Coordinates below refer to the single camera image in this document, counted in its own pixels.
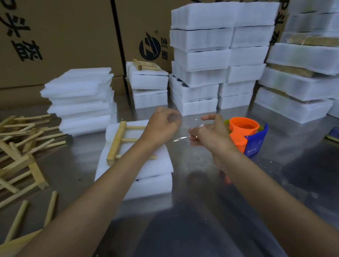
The clear adhesive tape strip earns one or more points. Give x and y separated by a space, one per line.
181 138

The person's left fingers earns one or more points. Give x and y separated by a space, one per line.
172 117

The tall stack of foam packets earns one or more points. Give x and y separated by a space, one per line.
210 59

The large printed cardboard box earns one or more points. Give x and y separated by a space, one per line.
56 37

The person's right hand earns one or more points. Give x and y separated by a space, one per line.
213 137

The dark blue flat object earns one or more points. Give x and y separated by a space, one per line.
338 135

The pile of wooden racks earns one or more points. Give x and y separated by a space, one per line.
15 160

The white foam wrapped packet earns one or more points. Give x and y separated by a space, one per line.
160 162
147 79
149 98

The cardboard box with round logo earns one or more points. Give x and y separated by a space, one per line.
142 29

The person's right forearm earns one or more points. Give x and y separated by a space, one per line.
274 214

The person's right fingers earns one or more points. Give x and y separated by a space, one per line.
195 133

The stack of wide foam packets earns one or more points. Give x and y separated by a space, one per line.
301 81

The person's left hand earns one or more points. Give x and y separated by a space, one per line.
161 126

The wooden rack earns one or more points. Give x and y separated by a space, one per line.
145 65
114 144

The pile of white foam sheets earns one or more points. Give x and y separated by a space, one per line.
81 101

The person's left forearm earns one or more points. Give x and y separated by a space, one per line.
100 202

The orange and blue tape dispenser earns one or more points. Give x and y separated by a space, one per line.
241 132

